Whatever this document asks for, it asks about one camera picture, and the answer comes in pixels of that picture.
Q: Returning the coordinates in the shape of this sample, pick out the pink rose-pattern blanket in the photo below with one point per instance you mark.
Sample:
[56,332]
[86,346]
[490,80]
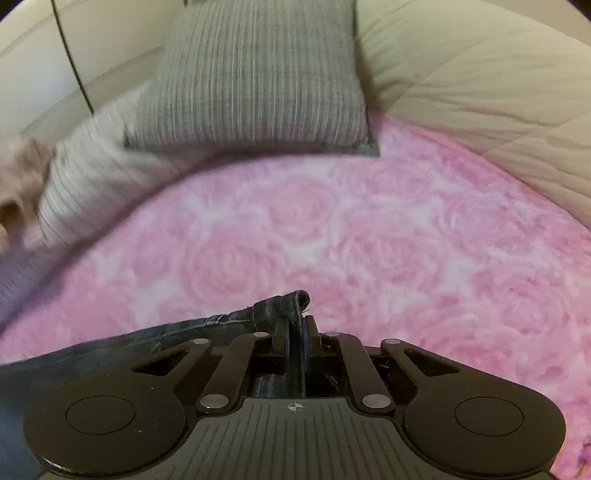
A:
[369,230]

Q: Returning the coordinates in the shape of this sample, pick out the grey ribbed pillow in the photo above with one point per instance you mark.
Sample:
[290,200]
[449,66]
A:
[254,78]

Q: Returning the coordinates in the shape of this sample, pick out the beige quilted comforter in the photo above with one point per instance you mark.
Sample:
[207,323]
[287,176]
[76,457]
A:
[485,78]

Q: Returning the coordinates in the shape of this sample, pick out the lilac grey quilt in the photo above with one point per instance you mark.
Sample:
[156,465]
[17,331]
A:
[16,286]

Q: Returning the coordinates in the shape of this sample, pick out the light grey striped pillow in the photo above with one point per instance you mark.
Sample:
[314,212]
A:
[92,184]

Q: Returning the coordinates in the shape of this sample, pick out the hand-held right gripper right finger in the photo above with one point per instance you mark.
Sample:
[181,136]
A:
[305,345]

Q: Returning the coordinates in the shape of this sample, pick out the dark denim pants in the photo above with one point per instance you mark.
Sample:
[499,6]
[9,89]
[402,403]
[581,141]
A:
[92,357]

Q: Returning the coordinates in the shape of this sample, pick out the cream padded headboard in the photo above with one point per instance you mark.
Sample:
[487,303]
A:
[115,37]

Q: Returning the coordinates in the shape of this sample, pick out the beige fuzzy plush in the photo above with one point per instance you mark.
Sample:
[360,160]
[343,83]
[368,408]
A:
[21,184]

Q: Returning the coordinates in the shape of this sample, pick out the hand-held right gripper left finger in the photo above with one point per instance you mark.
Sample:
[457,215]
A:
[287,344]

